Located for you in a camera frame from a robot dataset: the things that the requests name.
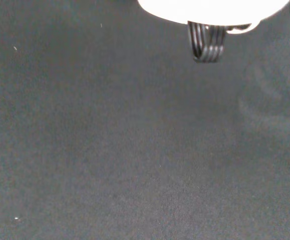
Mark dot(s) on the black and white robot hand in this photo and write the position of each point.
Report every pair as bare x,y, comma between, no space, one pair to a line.
210,10

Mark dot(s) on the black bench cloth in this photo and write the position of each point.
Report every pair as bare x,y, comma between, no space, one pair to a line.
109,137

